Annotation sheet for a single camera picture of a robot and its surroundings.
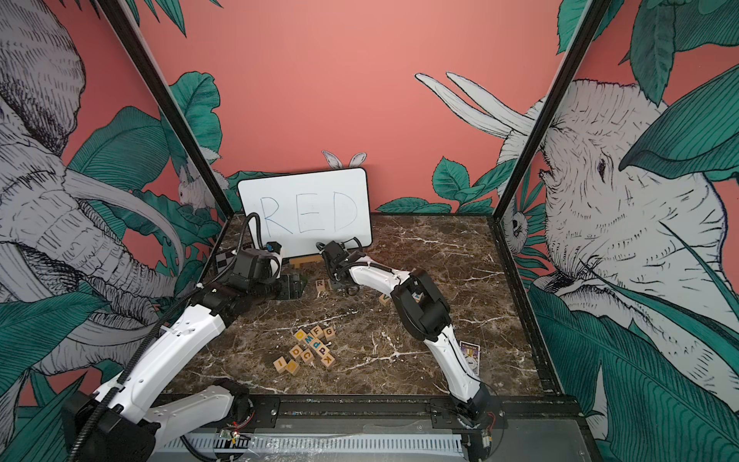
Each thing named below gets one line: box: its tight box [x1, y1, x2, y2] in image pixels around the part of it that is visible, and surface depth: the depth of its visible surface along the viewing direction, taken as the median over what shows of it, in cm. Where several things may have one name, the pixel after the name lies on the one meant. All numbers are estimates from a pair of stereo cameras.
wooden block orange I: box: [272, 356, 287, 374], surface depth 81 cm
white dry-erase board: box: [237, 167, 373, 259], surface depth 96 cm
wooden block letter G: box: [322, 326, 337, 342], surface depth 88 cm
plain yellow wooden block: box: [284, 359, 301, 377], surface depth 81 cm
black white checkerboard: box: [215, 252, 235, 273], surface depth 105 cm
